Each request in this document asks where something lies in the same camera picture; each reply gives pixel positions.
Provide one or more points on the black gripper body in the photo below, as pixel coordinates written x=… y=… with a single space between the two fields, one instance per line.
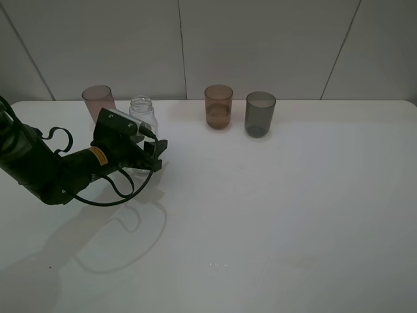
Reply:
x=107 y=154

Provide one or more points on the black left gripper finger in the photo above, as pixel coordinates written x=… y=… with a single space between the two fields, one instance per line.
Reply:
x=142 y=164

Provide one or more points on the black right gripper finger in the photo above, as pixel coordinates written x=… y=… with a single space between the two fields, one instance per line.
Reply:
x=155 y=149

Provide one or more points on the clear glass bottle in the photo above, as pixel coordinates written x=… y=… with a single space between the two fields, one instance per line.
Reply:
x=141 y=108

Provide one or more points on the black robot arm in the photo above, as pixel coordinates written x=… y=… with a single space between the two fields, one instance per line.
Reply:
x=56 y=177

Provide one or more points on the pink translucent cup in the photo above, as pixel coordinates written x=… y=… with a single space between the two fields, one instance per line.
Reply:
x=96 y=98

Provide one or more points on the orange translucent cup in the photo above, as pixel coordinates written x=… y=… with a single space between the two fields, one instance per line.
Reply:
x=218 y=103

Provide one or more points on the grey translucent cup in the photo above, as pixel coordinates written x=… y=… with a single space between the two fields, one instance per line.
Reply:
x=259 y=112

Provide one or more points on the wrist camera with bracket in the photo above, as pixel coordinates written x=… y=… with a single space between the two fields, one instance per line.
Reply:
x=114 y=123

